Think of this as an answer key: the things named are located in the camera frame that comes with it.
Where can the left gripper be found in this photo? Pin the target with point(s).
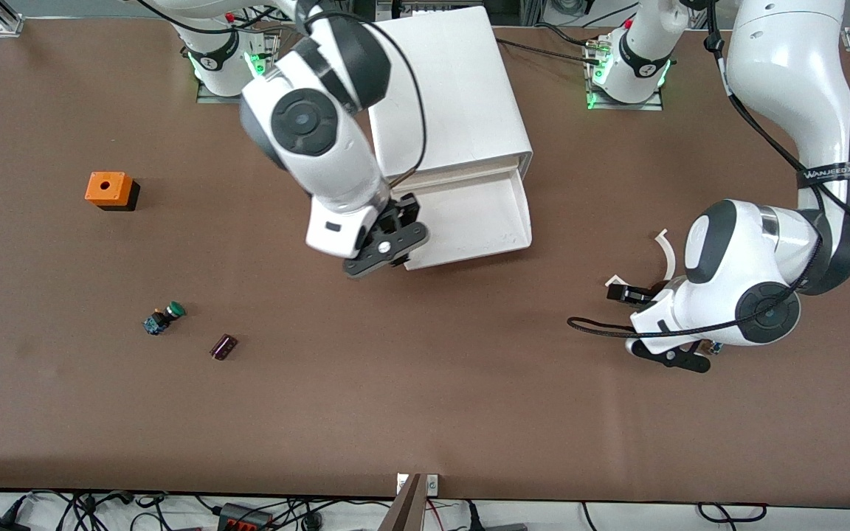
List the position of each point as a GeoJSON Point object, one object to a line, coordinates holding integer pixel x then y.
{"type": "Point", "coordinates": [640, 295]}

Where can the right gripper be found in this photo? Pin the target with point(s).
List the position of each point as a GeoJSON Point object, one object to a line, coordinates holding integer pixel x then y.
{"type": "Point", "coordinates": [401, 212]}

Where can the white plastic drawer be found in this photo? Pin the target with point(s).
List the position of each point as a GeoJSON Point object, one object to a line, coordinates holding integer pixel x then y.
{"type": "Point", "coordinates": [469, 214]}

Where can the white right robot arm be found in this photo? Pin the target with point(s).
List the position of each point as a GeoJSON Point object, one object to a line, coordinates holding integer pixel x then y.
{"type": "Point", "coordinates": [307, 125]}

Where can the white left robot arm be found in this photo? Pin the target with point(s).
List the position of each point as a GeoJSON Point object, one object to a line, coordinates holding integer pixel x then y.
{"type": "Point", "coordinates": [786, 74]}

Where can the white drawer cabinet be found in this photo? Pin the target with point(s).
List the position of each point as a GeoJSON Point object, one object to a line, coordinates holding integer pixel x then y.
{"type": "Point", "coordinates": [462, 88]}

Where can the green push button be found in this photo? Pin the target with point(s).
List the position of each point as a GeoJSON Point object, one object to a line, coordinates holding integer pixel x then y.
{"type": "Point", "coordinates": [163, 318]}

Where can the white curved plastic clip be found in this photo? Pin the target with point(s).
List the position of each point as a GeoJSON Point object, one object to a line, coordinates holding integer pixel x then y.
{"type": "Point", "coordinates": [670, 254]}

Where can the maroon cylindrical capacitor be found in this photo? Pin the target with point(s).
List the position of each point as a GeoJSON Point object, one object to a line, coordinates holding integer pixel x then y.
{"type": "Point", "coordinates": [223, 346]}

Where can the black plug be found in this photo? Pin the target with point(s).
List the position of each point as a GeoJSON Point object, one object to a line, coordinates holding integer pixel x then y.
{"type": "Point", "coordinates": [474, 518]}

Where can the orange box with hole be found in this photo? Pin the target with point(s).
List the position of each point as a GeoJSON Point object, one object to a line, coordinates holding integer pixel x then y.
{"type": "Point", "coordinates": [104, 188]}

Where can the black power strip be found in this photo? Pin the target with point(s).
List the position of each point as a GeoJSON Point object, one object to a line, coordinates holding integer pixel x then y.
{"type": "Point", "coordinates": [244, 520]}

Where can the black power adapter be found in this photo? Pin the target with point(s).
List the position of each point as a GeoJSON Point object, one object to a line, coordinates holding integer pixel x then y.
{"type": "Point", "coordinates": [1, 525]}

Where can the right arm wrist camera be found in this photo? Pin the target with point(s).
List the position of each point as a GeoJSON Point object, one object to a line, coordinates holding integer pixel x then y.
{"type": "Point", "coordinates": [366, 262]}

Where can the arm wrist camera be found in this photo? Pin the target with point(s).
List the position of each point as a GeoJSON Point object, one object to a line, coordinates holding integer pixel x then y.
{"type": "Point", "coordinates": [683, 360]}
{"type": "Point", "coordinates": [366, 262]}

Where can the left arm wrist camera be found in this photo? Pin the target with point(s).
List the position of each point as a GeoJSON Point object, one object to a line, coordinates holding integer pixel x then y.
{"type": "Point", "coordinates": [683, 360]}

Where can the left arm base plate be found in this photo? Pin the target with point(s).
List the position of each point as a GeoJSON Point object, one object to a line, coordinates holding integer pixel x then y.
{"type": "Point", "coordinates": [657, 101]}

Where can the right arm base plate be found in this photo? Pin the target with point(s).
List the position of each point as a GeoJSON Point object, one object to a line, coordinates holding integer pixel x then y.
{"type": "Point", "coordinates": [266, 44]}

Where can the small white bracket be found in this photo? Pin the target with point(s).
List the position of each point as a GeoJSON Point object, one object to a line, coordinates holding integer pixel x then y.
{"type": "Point", "coordinates": [432, 484]}
{"type": "Point", "coordinates": [401, 483]}

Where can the brown camera stand pole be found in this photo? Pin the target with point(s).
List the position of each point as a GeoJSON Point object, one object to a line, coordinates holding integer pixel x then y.
{"type": "Point", "coordinates": [404, 509]}

